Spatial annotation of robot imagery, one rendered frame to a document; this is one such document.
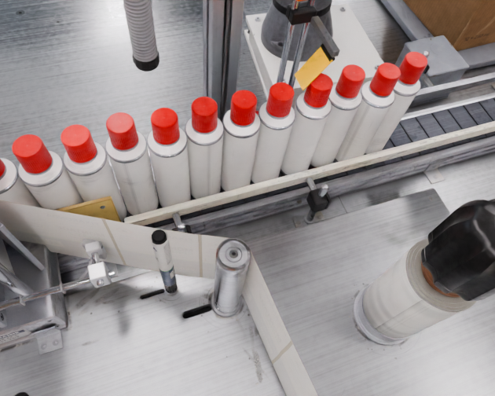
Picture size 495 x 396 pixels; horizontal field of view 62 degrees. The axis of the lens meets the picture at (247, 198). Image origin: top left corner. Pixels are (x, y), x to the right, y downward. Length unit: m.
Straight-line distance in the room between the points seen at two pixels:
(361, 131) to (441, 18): 0.50
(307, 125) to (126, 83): 0.45
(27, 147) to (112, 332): 0.27
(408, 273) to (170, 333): 0.32
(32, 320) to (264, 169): 0.38
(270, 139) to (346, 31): 0.46
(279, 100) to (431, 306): 0.30
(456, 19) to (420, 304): 0.74
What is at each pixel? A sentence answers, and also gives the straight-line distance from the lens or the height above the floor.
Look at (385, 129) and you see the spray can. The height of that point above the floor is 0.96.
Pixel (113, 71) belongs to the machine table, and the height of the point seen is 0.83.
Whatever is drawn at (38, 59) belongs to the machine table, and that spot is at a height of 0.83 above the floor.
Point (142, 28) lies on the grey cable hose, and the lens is 0.54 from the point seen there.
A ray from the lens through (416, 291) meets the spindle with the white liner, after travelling 0.49.
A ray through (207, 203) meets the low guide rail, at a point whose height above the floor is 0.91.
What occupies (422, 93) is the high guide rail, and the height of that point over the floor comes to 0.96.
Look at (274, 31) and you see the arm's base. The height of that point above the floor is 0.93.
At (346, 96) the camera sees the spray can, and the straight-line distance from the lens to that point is 0.62.
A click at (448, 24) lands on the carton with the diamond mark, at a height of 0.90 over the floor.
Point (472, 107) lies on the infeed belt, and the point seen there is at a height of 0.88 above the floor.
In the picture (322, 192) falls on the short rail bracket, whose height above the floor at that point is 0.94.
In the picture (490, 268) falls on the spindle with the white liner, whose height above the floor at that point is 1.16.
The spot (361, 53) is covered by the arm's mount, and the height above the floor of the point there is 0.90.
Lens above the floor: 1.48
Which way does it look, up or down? 60 degrees down
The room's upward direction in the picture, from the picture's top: 10 degrees clockwise
